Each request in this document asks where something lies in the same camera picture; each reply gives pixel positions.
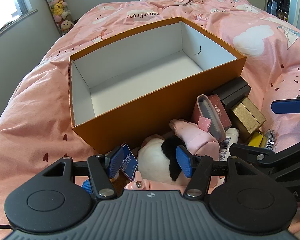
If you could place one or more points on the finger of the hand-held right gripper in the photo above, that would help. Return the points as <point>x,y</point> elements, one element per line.
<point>255,153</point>
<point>287,106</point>

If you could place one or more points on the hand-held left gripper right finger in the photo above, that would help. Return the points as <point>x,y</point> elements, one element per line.
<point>184,161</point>

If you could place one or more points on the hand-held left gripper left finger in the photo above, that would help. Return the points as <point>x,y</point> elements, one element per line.
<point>116,161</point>

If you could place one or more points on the blue printed tag card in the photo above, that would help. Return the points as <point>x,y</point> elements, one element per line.
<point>129,161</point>

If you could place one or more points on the pink pouch with dotted bow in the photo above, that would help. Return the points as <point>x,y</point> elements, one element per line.
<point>197,136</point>

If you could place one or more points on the white lotion tube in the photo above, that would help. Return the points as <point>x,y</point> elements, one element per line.
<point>228,142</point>

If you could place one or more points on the black and white panda plush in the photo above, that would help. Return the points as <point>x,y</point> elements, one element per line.
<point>155,160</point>

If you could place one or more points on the pink plastic stand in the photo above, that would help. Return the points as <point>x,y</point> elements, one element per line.
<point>140,185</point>

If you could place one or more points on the gold gift box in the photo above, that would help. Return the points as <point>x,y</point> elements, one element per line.
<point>247,116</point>

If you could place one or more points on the orange cardboard box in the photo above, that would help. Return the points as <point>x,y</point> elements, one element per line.
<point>140,120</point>

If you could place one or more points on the pink snap card wallet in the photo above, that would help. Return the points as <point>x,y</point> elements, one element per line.
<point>211,117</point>

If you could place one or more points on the black square gift box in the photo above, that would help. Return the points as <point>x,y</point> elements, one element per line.
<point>233,90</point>

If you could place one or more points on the yellow small item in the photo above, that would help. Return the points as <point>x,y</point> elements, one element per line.
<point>255,140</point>

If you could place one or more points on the round clear-lidded tin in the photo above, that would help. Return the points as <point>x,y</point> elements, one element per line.
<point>270,140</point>

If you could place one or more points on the pink printed blanket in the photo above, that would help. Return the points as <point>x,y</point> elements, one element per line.
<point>40,105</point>

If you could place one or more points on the hanging column of plush toys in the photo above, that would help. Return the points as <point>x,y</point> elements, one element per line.
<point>58,7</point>

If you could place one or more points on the window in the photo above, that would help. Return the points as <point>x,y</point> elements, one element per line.
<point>5,2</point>

